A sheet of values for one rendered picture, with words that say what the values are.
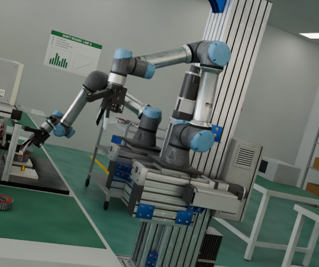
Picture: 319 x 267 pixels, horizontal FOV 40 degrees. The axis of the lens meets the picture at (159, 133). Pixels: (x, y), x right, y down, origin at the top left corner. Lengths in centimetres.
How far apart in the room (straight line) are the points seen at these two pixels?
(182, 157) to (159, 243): 62
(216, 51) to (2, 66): 102
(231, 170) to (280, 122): 733
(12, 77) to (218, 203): 119
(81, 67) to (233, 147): 556
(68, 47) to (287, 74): 466
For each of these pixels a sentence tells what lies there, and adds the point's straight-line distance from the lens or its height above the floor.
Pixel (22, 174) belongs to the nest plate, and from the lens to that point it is 236.
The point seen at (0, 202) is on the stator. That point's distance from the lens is 186.
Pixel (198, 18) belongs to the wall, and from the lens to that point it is 863.
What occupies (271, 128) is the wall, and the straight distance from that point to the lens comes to 976.
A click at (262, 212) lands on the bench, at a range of 451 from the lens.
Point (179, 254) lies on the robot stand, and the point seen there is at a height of 49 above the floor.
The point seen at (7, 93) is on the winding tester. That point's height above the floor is 117.
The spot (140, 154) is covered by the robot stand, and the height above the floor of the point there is 97.
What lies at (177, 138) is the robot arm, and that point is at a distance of 223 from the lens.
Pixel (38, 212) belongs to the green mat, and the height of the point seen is 75.
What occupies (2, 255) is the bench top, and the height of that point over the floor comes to 75.
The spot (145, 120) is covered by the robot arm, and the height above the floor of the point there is 118.
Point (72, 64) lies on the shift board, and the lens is 781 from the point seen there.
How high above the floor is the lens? 136
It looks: 5 degrees down
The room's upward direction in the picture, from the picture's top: 16 degrees clockwise
